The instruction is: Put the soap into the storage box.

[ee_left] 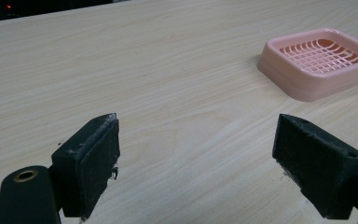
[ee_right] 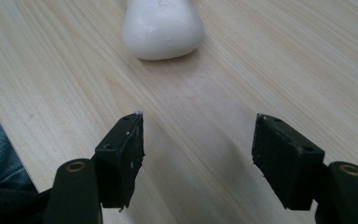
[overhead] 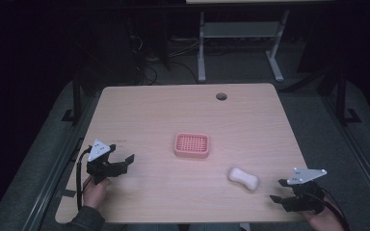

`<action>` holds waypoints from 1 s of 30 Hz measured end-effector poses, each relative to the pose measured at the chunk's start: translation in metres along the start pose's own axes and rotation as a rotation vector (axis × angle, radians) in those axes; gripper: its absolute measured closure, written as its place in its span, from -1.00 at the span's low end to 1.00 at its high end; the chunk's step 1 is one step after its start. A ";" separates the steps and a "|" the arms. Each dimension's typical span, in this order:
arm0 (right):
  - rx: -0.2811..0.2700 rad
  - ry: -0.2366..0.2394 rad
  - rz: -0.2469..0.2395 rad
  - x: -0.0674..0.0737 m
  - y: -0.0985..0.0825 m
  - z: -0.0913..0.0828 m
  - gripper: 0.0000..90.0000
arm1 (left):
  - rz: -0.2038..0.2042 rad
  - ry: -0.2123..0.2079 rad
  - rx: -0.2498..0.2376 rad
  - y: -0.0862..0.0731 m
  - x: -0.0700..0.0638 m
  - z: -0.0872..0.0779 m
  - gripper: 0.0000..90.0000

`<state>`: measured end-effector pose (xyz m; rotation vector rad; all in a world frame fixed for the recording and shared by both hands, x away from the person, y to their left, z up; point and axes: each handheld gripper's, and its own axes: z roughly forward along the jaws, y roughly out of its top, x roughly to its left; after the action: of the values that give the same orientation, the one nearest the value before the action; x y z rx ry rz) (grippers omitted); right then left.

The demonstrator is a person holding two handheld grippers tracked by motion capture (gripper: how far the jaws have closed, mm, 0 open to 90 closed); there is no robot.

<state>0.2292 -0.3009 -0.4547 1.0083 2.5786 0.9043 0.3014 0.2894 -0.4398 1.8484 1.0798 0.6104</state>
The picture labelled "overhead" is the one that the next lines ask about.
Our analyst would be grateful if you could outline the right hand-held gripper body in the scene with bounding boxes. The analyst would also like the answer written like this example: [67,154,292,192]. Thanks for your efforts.
[282,167,329,215]

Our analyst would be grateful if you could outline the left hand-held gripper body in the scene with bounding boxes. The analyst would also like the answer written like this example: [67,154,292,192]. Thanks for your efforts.
[86,139,127,186]

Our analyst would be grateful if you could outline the white soap bar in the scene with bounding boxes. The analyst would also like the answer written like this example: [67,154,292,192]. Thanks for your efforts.
[227,166,260,193]

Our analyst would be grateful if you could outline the pink soap dish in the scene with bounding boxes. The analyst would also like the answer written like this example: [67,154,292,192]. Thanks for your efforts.
[172,132,211,160]

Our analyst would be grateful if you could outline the person's left hand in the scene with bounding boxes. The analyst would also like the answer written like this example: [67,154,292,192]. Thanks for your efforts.
[82,175,113,213]

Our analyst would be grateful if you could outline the person's right hand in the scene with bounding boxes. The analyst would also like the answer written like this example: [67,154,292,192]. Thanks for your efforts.
[303,195,347,231]

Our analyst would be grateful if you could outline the black metal stand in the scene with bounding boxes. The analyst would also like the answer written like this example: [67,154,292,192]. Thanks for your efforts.
[333,62,363,127]
[61,68,86,127]

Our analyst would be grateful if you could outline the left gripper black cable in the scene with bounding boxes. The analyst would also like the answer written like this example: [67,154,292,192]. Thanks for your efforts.
[75,145,93,212]

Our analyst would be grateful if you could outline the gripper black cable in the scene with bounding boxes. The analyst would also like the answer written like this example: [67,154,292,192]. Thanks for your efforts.
[75,145,93,212]
[311,188,352,231]

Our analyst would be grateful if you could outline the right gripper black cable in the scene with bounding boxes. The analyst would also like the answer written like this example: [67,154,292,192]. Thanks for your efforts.
[311,188,352,231]

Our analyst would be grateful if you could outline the floor cables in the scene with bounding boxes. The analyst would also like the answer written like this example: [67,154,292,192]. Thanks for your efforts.
[129,33,200,87]

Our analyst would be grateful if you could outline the white metal desk frame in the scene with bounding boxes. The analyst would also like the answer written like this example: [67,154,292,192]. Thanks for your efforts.
[197,9,291,84]

